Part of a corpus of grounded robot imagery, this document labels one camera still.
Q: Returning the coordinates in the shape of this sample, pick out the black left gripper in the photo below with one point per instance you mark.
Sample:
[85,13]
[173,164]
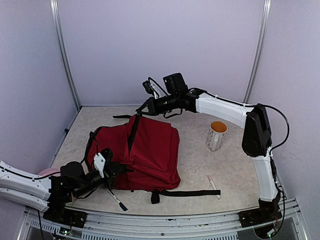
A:
[109,170]

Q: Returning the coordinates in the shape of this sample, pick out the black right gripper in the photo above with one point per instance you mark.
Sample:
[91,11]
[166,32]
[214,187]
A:
[154,108]

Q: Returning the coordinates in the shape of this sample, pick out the dark red student backpack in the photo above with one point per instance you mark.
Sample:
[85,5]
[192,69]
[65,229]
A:
[149,149]

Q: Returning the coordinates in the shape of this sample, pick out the pink capped pen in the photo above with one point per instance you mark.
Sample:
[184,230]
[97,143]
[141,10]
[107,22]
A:
[213,186]

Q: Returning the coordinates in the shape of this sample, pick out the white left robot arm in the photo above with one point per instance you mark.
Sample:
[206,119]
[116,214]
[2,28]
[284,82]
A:
[50,193]

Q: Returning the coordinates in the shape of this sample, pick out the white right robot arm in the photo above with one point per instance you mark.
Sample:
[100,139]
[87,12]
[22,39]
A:
[253,119]

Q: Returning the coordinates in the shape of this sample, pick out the blue capped white marker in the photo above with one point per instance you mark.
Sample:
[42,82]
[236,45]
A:
[121,205]

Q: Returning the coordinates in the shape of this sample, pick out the pink plastic plate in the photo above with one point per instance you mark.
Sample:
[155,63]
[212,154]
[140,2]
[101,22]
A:
[49,171]

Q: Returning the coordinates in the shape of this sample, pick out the white floral mug orange inside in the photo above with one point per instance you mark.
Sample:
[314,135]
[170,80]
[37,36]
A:
[216,135]

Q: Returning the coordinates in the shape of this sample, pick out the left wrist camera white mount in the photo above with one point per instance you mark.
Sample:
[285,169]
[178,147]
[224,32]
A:
[101,159]

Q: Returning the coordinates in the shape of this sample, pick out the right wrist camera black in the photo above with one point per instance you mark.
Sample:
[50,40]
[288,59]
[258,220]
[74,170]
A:
[150,89]

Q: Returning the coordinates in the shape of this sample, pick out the aluminium front frame rail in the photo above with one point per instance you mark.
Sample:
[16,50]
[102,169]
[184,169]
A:
[118,226]

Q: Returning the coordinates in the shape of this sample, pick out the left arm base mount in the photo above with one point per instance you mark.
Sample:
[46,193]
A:
[66,216]

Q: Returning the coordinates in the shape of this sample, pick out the aluminium corner post left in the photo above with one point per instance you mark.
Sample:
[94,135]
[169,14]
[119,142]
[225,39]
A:
[54,6]

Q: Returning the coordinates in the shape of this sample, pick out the aluminium corner post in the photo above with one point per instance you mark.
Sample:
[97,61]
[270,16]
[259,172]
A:
[54,6]
[259,49]

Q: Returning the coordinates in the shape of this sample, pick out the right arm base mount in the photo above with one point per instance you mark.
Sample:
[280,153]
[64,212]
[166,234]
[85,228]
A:
[266,212]

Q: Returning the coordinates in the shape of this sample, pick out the aluminium corner post right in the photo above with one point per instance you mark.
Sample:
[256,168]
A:
[259,49]

